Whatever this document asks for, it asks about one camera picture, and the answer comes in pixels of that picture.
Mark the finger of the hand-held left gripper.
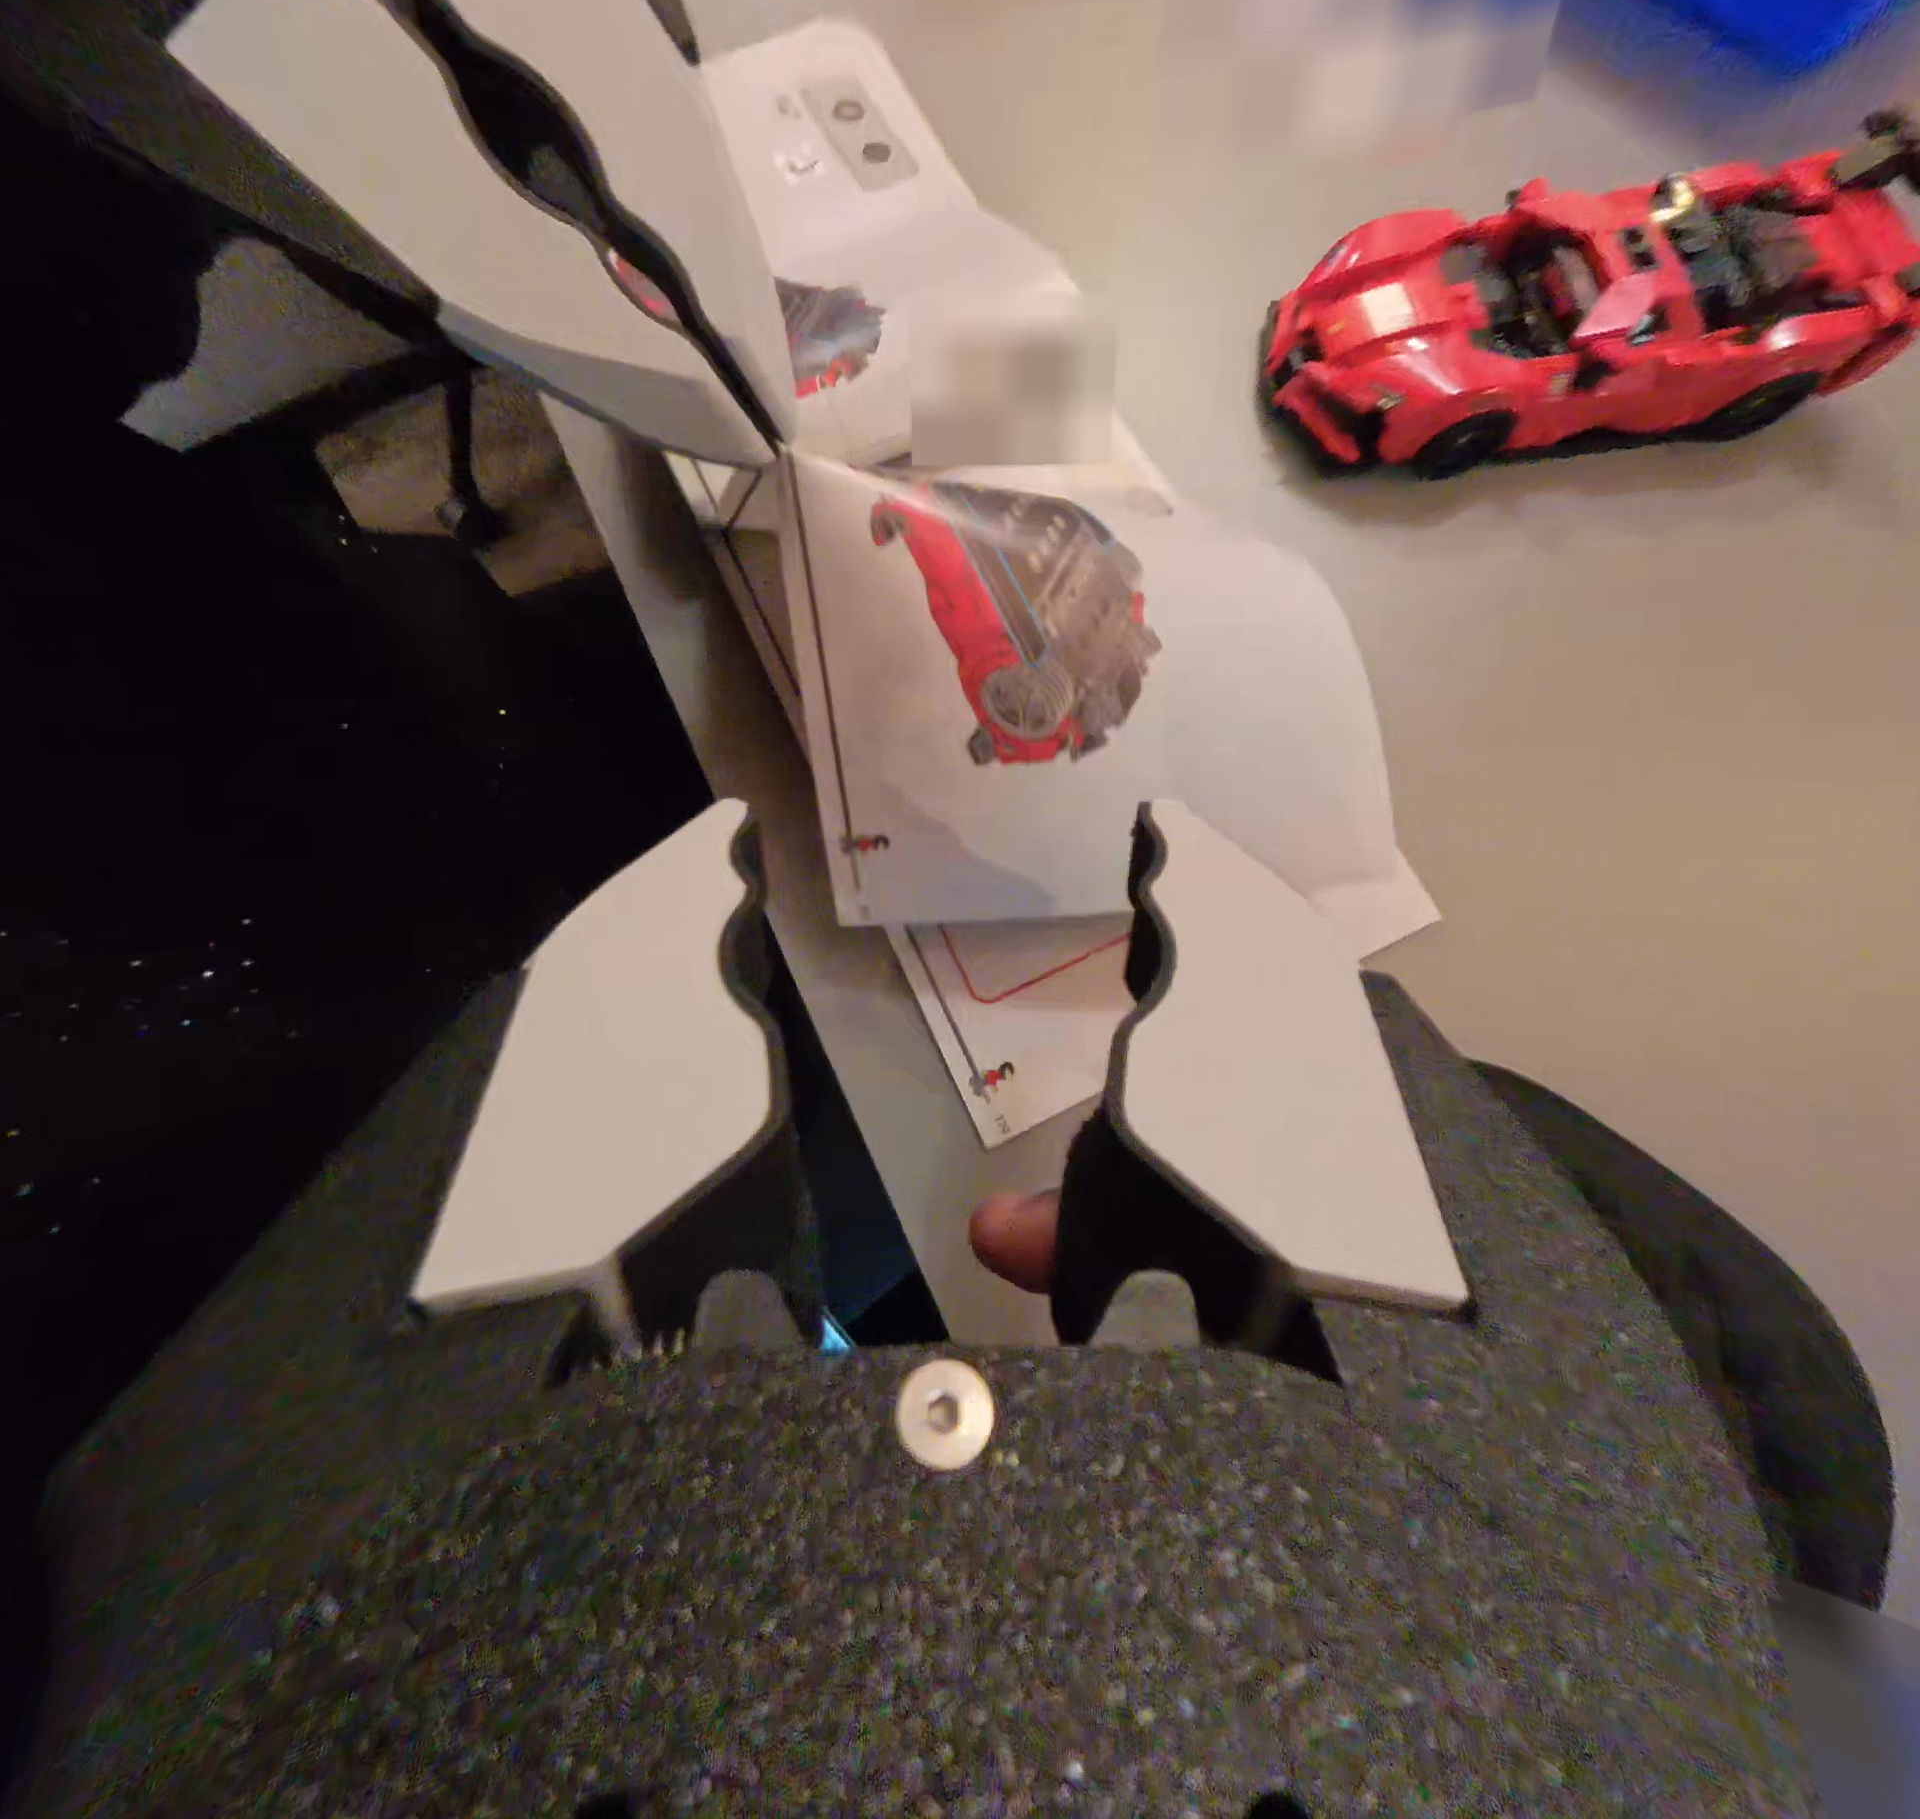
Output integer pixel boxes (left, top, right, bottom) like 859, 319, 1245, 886
404, 0, 798, 450
166, 0, 784, 471

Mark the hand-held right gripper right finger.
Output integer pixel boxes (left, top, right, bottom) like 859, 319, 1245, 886
1048, 797, 1470, 1350

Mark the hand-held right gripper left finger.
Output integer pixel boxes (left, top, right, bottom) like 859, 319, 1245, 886
409, 797, 822, 1350

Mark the white lego instruction booklet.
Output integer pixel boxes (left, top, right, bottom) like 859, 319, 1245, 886
541, 21, 1442, 1153

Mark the red lego car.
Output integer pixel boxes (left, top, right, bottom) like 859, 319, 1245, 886
1263, 115, 1920, 481

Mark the person's right hand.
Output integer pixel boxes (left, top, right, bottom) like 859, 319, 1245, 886
968, 1189, 1071, 1297

